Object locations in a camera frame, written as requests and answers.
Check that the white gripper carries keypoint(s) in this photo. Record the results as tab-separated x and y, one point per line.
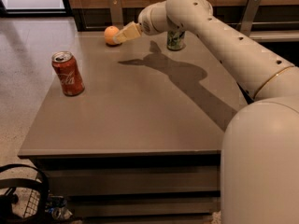
149	20

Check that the orange fruit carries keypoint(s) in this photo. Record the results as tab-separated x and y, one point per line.
109	35

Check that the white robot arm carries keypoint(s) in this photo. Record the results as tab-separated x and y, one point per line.
260	147

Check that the green soda can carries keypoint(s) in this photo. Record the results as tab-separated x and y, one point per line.
175	40

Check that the red cola can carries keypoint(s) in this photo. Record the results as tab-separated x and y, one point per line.
65	66

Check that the grey drawer cabinet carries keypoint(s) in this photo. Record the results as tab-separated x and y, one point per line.
142	143

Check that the crushed can on floor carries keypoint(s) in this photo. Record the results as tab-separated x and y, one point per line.
56	206

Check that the left metal bracket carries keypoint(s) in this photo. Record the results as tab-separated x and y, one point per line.
116	13

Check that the metal bracket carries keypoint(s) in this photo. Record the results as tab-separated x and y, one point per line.
249	13
116	13

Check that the right metal bracket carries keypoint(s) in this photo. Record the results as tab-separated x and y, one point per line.
249	13

